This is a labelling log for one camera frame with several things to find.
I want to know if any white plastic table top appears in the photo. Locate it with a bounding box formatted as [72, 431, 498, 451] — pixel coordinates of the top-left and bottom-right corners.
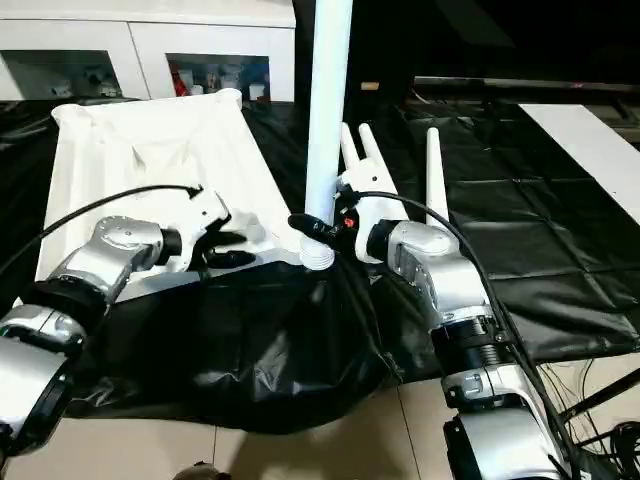
[34, 88, 333, 303]

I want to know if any white plastic table leg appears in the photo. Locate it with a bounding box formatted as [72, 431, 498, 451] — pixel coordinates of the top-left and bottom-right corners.
[425, 126, 452, 227]
[357, 122, 393, 197]
[340, 122, 364, 187]
[302, 0, 355, 273]

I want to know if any black plastic mat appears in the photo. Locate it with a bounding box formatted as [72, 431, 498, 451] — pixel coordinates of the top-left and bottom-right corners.
[0, 98, 640, 435]

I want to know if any white cabinet with glass doors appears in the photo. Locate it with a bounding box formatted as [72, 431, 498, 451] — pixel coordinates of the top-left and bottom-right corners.
[0, 0, 298, 104]

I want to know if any white board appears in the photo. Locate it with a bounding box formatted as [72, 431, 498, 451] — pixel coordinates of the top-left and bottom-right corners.
[517, 102, 640, 228]

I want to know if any black stand base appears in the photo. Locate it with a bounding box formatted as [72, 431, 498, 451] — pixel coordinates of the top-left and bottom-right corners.
[560, 370, 640, 480]

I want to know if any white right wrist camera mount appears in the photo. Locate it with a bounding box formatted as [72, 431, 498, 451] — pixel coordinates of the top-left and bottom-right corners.
[334, 169, 408, 265]

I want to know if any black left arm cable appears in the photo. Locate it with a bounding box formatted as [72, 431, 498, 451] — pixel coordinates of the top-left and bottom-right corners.
[0, 183, 207, 279]

